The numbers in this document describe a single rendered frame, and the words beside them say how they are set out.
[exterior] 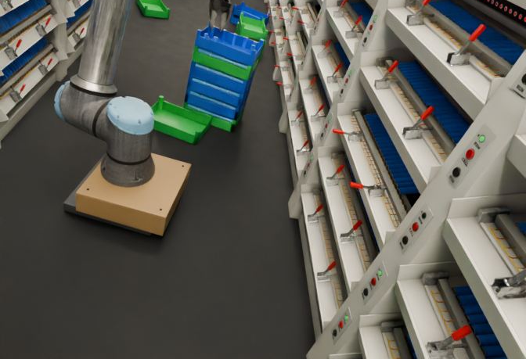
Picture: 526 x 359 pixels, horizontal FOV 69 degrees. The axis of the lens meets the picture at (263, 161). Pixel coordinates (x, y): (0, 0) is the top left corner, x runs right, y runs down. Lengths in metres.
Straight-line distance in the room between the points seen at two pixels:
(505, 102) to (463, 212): 0.21
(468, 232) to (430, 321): 0.20
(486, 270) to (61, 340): 1.06
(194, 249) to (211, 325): 0.30
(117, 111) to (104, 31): 0.25
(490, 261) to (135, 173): 1.10
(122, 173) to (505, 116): 1.13
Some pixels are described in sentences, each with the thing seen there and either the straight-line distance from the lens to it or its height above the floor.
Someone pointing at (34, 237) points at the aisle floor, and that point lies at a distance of 1.50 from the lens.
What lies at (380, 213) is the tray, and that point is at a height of 0.55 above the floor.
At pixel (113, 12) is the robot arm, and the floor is 0.68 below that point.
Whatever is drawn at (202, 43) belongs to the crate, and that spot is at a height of 0.42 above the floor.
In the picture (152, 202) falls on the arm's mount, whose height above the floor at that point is 0.15.
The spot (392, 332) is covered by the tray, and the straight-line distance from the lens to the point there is 1.06.
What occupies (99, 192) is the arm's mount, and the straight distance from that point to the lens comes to 1.42.
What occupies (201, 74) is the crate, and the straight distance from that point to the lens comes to 2.03.
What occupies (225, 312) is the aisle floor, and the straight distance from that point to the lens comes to 1.35.
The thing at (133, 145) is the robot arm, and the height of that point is 0.32.
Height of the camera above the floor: 1.13
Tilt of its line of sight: 35 degrees down
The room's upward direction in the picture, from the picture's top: 20 degrees clockwise
